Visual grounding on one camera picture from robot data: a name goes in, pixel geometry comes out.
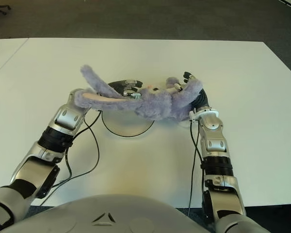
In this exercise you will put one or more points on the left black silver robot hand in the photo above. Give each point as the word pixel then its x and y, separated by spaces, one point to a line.
pixel 126 88

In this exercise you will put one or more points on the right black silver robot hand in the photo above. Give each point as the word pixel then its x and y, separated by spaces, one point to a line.
pixel 201 99

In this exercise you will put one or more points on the purple plush rabbit doll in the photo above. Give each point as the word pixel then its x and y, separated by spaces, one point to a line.
pixel 157 104

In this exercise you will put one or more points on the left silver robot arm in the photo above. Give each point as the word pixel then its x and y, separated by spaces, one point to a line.
pixel 46 145

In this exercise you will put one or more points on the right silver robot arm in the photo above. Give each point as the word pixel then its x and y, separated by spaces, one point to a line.
pixel 218 157

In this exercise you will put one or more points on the white plate black rim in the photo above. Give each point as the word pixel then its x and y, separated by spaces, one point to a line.
pixel 126 126

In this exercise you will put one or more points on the silver robot torso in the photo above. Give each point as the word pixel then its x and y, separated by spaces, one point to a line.
pixel 109 213

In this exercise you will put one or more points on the black office chair base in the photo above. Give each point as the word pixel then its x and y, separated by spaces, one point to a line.
pixel 2 9

